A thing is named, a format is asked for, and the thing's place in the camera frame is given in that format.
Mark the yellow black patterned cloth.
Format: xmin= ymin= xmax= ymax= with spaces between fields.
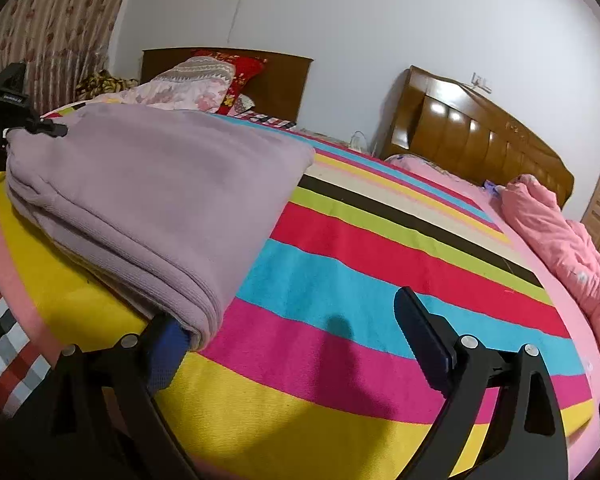
xmin=75 ymin=71 xmax=141 ymax=102

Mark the grey zigzag pillow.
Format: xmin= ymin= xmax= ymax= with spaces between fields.
xmin=152 ymin=56 xmax=236 ymax=93

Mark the rainbow striped blanket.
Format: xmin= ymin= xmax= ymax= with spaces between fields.
xmin=0 ymin=100 xmax=596 ymax=480

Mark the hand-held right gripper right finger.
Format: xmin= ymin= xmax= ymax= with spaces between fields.
xmin=393 ymin=286 xmax=571 ymax=480

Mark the thin wall cable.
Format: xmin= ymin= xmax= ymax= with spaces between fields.
xmin=205 ymin=0 xmax=258 ymax=43

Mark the red embroidered pillow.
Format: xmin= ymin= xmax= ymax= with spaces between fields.
xmin=190 ymin=49 xmax=270 ymax=116

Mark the glossy brown wooden headboard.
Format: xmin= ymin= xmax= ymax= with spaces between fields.
xmin=382 ymin=65 xmax=576 ymax=208

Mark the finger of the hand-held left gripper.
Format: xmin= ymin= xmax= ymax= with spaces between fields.
xmin=10 ymin=119 xmax=69 ymax=139

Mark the dark wooden headboard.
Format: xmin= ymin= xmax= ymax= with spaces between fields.
xmin=141 ymin=47 xmax=315 ymax=122

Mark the brown floral curtain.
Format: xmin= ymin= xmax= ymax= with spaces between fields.
xmin=0 ymin=0 xmax=138 ymax=113

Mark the plain pink quilt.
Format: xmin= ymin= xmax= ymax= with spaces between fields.
xmin=500 ymin=174 xmax=600 ymax=361

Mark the pink floral quilt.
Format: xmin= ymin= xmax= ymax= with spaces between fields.
xmin=97 ymin=77 xmax=231 ymax=113

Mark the pink bed sheet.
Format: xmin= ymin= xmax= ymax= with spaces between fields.
xmin=382 ymin=152 xmax=600 ymax=466

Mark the white cable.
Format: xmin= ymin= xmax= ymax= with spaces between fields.
xmin=349 ymin=130 xmax=377 ymax=155

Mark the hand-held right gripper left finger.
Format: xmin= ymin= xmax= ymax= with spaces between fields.
xmin=0 ymin=312 xmax=201 ymax=480

